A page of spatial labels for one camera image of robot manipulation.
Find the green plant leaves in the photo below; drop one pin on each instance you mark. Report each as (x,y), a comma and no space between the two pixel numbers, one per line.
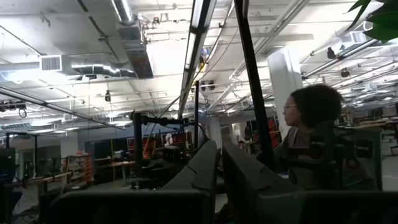
(381,25)

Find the rectangular metal air duct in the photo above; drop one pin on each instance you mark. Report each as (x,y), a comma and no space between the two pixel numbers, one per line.
(136,46)

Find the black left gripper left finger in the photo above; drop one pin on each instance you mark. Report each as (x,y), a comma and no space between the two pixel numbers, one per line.
(186,193)

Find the shelf with orange items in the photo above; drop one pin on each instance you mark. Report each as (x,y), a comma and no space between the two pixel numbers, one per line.
(81,168)

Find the round silver air duct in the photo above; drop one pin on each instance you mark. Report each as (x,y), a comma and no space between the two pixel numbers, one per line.
(93,69)

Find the wooden workbench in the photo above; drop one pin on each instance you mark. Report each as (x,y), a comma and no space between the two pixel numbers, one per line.
(40,181)

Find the thin black pole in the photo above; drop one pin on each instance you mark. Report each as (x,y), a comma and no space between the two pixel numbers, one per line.
(196,115)

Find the white building column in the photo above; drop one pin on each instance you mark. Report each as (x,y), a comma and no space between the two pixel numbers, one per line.
(284,81)

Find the black camera stand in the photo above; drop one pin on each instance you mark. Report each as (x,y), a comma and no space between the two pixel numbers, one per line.
(138,146)

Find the thick black frame post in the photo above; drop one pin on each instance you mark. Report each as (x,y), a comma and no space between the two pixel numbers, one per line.
(253,81)

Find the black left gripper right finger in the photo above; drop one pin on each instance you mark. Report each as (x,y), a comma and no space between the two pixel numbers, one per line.
(248,186)

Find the long ceiling light fixture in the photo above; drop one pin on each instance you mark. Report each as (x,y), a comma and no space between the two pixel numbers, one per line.
(196,46)

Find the person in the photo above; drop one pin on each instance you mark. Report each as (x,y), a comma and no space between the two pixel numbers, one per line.
(311,105)

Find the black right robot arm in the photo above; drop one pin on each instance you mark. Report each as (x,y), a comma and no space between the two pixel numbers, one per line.
(332,155)

